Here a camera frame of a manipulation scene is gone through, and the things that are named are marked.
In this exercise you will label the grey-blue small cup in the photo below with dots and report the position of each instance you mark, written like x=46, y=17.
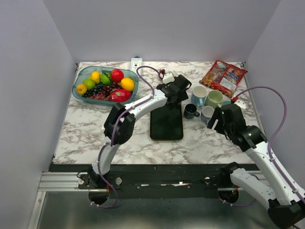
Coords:
x=206, y=114

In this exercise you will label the mint green bird-print mug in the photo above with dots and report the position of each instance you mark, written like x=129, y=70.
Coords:
x=225, y=103

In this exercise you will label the light green ceramic mug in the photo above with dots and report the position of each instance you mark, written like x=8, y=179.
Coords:
x=214, y=99

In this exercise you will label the dark blue gold-rimmed cup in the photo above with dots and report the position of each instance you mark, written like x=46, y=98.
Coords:
x=190, y=111

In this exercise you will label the light blue hexagonal mug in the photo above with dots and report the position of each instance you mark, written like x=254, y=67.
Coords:
x=198, y=96

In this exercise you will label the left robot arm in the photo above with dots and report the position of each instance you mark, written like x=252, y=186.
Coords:
x=119, y=125

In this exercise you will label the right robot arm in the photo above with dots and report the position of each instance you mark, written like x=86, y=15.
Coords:
x=282, y=197

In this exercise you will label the red snack packet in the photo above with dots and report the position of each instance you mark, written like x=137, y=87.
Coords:
x=223, y=77

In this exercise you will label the black rectangular tray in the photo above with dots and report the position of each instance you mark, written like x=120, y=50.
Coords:
x=166, y=123

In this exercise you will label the orange fruit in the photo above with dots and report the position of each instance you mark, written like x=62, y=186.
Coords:
x=81, y=89
x=127, y=84

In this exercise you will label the red dragon fruit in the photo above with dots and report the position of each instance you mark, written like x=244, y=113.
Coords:
x=119, y=95

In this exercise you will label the red apple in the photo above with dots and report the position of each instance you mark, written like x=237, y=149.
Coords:
x=116, y=75

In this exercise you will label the dark grape bunch in basket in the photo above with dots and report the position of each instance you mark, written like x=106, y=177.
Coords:
x=101, y=92

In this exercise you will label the green lime with zigzag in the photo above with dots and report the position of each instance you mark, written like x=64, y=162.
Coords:
x=105, y=78

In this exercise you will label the teal plastic fruit basket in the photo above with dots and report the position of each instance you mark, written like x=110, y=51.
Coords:
x=86, y=72

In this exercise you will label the yellow lemon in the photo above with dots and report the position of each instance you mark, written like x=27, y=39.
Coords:
x=96, y=77

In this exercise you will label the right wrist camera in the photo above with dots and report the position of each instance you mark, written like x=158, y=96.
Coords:
x=241, y=104

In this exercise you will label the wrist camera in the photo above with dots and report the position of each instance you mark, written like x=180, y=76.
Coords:
x=241, y=104
x=168, y=77

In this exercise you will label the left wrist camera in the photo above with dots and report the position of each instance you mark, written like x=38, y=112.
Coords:
x=168, y=77

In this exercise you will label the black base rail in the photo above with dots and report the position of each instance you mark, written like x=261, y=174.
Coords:
x=159, y=181

